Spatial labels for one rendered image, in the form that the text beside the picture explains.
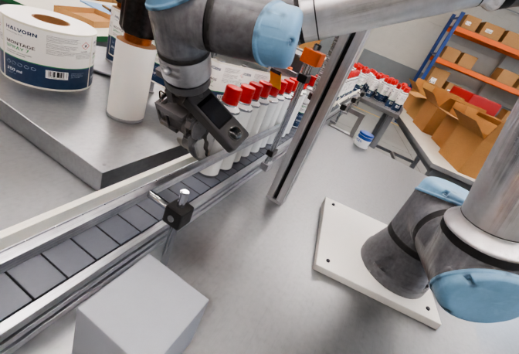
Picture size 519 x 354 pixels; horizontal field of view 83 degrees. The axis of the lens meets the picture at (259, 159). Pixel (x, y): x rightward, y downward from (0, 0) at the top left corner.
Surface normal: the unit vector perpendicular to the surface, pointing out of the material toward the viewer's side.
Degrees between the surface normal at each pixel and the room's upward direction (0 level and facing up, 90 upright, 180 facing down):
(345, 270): 3
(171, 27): 118
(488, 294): 100
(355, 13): 110
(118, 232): 0
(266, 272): 0
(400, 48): 90
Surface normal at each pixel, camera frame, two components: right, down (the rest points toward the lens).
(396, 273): -0.40, 0.00
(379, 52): -0.25, 0.36
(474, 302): -0.20, 0.55
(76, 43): 0.81, 0.50
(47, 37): 0.41, 0.56
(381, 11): -0.10, 0.74
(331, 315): 0.35, -0.83
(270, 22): -0.05, 0.06
